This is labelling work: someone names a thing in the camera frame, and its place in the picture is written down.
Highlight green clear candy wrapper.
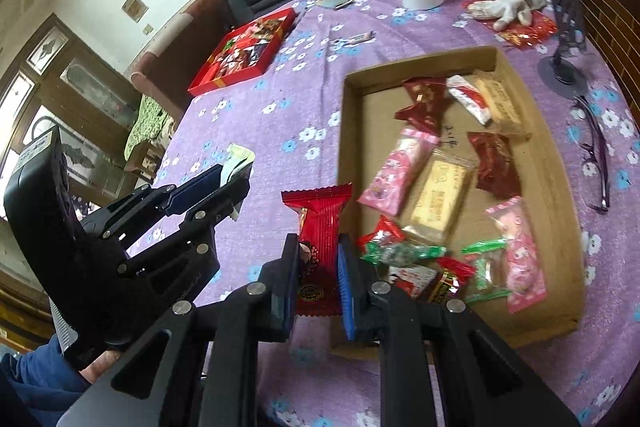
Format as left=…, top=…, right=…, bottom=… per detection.
left=362, top=241, right=447, bottom=268

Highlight pale green snack packet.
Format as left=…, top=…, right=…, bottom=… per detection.
left=217, top=143, right=256, bottom=222

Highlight small red candy packet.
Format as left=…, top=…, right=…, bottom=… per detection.
left=357, top=215, right=405, bottom=254

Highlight red bar snack packet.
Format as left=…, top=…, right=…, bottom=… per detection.
left=281, top=183, right=352, bottom=317

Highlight red candy yellow label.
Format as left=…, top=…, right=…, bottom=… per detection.
left=423, top=257, right=476, bottom=303

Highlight beige cracker packet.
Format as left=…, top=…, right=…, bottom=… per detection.
left=402, top=148, right=475, bottom=245

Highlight green end clear candy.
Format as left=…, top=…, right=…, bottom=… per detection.
left=462, top=239, right=511, bottom=303

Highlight pink My Melody snack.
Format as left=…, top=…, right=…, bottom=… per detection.
left=358, top=127, right=439, bottom=217
left=486, top=196, right=547, bottom=314

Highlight large dark red foil candy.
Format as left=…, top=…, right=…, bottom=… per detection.
left=394, top=77, right=454, bottom=138

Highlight white red snack sachet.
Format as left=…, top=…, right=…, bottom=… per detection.
left=446, top=75, right=491, bottom=126

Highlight left hand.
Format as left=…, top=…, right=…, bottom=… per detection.
left=79, top=350, right=122, bottom=385

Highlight purple floral tablecloth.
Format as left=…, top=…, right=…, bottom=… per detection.
left=156, top=0, right=639, bottom=426

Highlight red candy gift box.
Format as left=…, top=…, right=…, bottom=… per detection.
left=188, top=8, right=297, bottom=96

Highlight dark wooden cabinet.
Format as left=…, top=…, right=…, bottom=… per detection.
left=1, top=14, right=141, bottom=207

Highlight brown cardboard tray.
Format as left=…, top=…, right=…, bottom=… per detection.
left=337, top=46, right=585, bottom=348

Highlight blue white candy bar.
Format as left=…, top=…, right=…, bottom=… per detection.
left=330, top=30, right=375, bottom=50

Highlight grey metal phone stand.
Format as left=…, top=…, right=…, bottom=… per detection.
left=537, top=0, right=588, bottom=100

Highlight red gold foil packet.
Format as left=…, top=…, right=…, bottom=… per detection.
left=480, top=10, right=558, bottom=49

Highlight purple frame eyeglasses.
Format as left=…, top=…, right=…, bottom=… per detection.
left=570, top=94, right=611, bottom=215

